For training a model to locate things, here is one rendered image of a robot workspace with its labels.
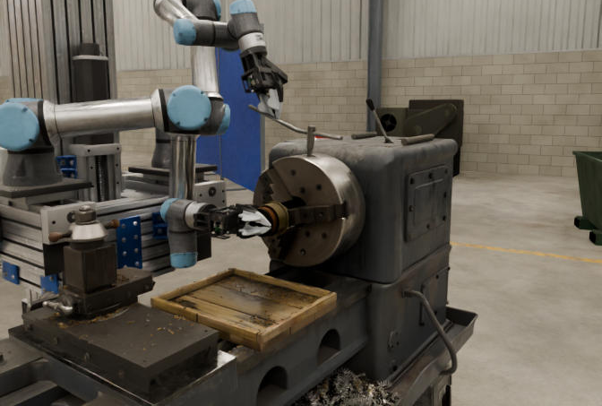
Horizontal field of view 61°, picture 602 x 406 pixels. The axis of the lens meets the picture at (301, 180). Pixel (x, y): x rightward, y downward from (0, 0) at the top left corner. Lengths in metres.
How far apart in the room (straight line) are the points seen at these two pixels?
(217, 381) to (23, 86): 1.26
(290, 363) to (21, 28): 1.33
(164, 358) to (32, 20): 1.24
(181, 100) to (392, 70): 10.56
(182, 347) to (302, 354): 0.45
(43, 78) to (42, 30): 0.14
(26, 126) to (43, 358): 0.56
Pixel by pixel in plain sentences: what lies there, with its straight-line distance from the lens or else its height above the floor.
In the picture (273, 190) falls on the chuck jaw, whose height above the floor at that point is 1.15.
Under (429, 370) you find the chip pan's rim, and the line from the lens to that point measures 1.72.
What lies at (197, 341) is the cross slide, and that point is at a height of 0.97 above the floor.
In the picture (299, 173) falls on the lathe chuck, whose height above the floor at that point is 1.19.
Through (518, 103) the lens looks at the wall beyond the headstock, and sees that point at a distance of 11.23.
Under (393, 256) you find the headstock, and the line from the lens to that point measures 1.51.
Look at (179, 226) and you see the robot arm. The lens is 1.45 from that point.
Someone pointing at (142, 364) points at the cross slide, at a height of 0.97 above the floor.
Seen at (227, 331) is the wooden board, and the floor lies 0.89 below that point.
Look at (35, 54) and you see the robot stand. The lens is 1.83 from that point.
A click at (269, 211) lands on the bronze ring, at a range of 1.30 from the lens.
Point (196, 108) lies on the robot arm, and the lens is 1.38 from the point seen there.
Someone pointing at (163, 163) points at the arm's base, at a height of 1.18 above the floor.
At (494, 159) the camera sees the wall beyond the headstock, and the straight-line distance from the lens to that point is 11.33.
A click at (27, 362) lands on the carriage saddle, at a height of 0.91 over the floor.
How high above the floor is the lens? 1.38
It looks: 8 degrees down
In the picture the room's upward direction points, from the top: straight up
